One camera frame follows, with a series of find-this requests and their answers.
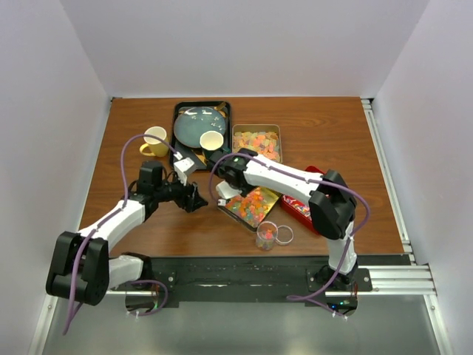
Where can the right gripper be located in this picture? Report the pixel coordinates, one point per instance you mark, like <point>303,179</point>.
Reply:
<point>245,191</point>

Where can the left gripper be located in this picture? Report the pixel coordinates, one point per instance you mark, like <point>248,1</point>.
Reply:
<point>189,198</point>

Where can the gold tin of star candies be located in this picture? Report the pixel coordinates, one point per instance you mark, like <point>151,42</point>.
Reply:
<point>253,209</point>

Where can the silver tin of gummies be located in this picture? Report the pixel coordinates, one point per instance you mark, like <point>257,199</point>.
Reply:
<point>264,139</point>

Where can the red tin of lollipops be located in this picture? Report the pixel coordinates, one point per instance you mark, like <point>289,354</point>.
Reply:
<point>299,211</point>

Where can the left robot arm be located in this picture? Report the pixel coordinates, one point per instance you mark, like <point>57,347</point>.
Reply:
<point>81,267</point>

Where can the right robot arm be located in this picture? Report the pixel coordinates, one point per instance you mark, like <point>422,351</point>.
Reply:
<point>332,207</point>

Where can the black tray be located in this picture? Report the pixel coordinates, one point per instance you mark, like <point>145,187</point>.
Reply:
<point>196,154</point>

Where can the dark green cup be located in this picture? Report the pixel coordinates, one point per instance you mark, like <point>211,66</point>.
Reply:
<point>210,142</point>

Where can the glass goblet jar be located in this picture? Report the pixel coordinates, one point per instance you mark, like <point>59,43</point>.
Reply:
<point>266,235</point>

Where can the clear glass lid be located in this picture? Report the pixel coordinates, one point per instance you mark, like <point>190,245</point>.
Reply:
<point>284,236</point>

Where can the dark teal plate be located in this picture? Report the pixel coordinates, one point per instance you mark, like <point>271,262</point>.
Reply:
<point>194,121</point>

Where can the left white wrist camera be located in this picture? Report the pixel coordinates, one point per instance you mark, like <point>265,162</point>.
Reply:
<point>184,168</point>

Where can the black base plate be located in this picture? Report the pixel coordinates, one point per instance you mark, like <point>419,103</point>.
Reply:
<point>240,279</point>

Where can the aluminium frame rail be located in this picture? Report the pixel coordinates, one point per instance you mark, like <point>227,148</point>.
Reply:
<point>374,275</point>

